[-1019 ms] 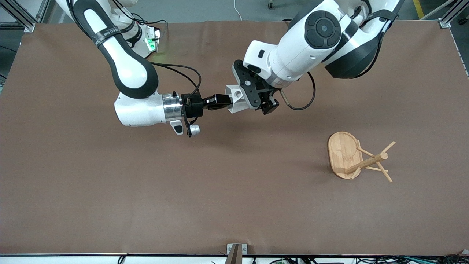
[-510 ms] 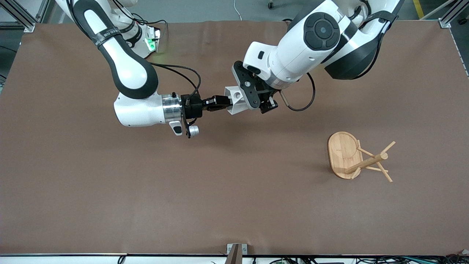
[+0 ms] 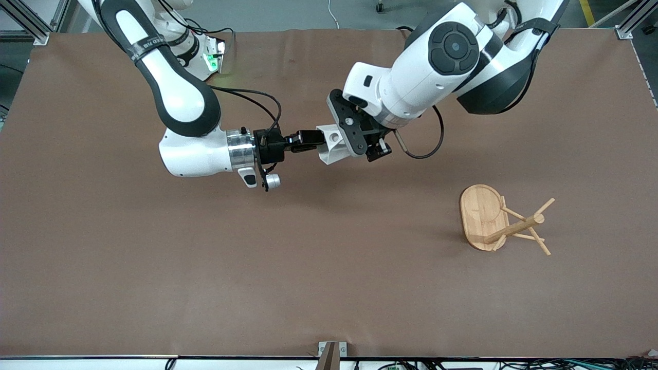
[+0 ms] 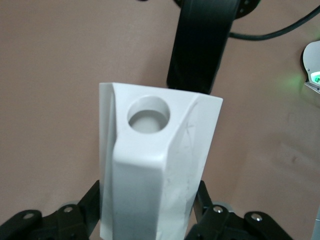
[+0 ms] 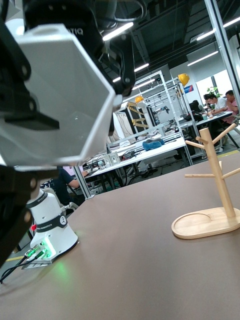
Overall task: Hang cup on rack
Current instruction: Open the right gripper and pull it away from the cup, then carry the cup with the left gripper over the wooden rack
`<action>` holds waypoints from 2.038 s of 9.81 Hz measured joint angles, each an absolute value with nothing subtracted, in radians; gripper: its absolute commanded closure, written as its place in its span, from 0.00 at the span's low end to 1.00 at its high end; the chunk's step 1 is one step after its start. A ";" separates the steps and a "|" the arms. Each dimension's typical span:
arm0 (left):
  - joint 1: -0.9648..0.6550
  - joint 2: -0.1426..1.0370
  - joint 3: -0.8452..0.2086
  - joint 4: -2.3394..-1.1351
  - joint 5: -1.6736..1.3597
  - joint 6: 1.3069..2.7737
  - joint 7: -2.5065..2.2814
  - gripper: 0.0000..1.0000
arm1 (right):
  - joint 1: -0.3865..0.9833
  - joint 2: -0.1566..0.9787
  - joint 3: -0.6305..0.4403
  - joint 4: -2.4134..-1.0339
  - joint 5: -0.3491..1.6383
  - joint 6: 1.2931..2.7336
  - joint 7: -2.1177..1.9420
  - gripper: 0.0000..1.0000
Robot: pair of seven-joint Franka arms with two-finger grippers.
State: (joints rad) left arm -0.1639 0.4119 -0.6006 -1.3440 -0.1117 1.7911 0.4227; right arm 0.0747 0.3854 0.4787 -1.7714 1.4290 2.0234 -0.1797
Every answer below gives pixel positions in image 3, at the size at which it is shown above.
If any aluminium frame profile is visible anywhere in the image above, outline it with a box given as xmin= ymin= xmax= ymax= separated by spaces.
xmin=0 ymin=0 xmax=70 ymax=46
xmin=614 ymin=0 xmax=658 ymax=41

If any wooden cup rack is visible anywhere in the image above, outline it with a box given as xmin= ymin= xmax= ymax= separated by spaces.
xmin=459 ymin=184 xmax=557 ymax=256

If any black floor cable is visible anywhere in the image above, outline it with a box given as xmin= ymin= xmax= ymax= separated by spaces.
xmin=0 ymin=61 xmax=22 ymax=92

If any black right arm base cable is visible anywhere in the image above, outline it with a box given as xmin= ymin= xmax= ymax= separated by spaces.
xmin=157 ymin=0 xmax=235 ymax=51

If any white faceted cup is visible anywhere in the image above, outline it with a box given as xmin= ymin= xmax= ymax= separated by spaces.
xmin=316 ymin=125 xmax=356 ymax=165

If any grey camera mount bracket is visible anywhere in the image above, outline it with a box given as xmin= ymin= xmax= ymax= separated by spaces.
xmin=315 ymin=341 xmax=348 ymax=370

